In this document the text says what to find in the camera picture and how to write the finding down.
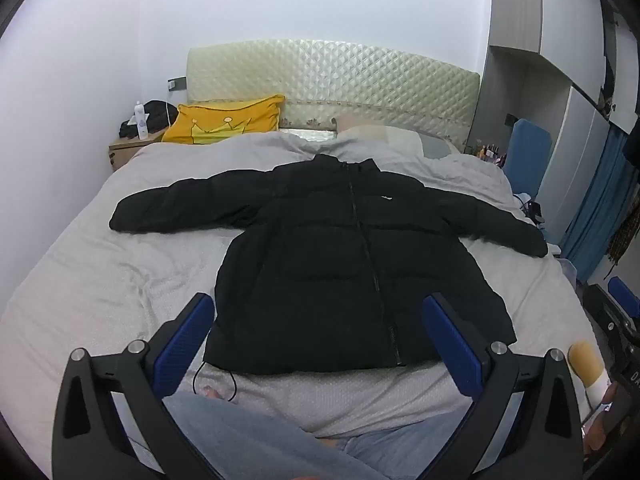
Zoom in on blue curtain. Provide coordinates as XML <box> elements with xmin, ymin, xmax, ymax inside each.
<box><xmin>560</xmin><ymin>125</ymin><xmax>636</xmax><ymax>286</ymax></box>

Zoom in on wooden nightstand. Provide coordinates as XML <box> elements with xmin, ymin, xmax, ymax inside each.
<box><xmin>109</xmin><ymin>132</ymin><xmax>168</xmax><ymax>173</ymax></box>

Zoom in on black bag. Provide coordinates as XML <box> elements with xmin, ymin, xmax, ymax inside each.
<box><xmin>119</xmin><ymin>100</ymin><xmax>181</xmax><ymax>140</ymax></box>

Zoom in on person's legs in jeans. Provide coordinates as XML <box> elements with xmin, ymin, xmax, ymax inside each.
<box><xmin>162</xmin><ymin>392</ymin><xmax>481</xmax><ymax>480</ymax></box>

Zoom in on cream quilted pillow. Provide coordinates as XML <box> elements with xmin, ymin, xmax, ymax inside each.
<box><xmin>279</xmin><ymin>127</ymin><xmax>342</xmax><ymax>144</ymax></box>

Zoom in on person's right hand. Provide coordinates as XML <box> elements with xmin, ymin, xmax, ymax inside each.
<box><xmin>586</xmin><ymin>400</ymin><xmax>623</xmax><ymax>463</ymax></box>

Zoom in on small black device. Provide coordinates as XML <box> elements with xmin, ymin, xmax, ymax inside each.
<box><xmin>520</xmin><ymin>200</ymin><xmax>548</xmax><ymax>228</ymax></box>

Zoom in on yellow crown print pillow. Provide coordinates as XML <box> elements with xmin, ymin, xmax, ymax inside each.
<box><xmin>161</xmin><ymin>94</ymin><xmax>287</xmax><ymax>146</ymax></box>

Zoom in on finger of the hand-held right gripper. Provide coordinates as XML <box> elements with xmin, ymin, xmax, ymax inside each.
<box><xmin>607</xmin><ymin>276</ymin><xmax>640</xmax><ymax>322</ymax></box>
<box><xmin>582</xmin><ymin>285</ymin><xmax>640</xmax><ymax>363</ymax></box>

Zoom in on cream quilted headboard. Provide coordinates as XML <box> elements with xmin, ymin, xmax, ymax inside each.
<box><xmin>186</xmin><ymin>37</ymin><xmax>481</xmax><ymax>153</ymax></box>

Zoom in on blue padded board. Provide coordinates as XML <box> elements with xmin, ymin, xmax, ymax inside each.
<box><xmin>505</xmin><ymin>118</ymin><xmax>552</xmax><ymax>202</ymax></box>

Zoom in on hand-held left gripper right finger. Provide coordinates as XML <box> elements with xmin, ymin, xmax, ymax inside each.
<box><xmin>421</xmin><ymin>292</ymin><xmax>587</xmax><ymax>480</ymax></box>

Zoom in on row of small bottles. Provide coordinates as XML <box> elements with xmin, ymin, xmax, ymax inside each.
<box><xmin>465</xmin><ymin>141</ymin><xmax>508</xmax><ymax>166</ymax></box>

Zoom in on tan and white object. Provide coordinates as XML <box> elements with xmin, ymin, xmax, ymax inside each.
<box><xmin>569</xmin><ymin>340</ymin><xmax>611</xmax><ymax>411</ymax></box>

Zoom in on patterned brown cloth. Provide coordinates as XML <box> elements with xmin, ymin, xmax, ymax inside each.
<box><xmin>606</xmin><ymin>204</ymin><xmax>637</xmax><ymax>267</ymax></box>

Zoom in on beige and grey pillow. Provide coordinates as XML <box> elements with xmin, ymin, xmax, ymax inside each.
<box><xmin>332</xmin><ymin>114</ymin><xmax>463</xmax><ymax>161</ymax></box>

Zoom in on bed with grey bedding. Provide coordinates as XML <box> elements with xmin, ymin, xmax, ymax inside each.
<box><xmin>0</xmin><ymin>127</ymin><xmax>608</xmax><ymax>461</ymax></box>

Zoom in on black puffer jacket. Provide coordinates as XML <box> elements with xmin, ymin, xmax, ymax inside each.
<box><xmin>109</xmin><ymin>154</ymin><xmax>549</xmax><ymax>402</ymax></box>

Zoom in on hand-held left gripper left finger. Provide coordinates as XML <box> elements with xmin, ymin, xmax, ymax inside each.
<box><xmin>51</xmin><ymin>292</ymin><xmax>216</xmax><ymax>480</ymax></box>

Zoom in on grey and white wardrobe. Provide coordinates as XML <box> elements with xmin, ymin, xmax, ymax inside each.
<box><xmin>482</xmin><ymin>0</ymin><xmax>640</xmax><ymax>241</ymax></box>

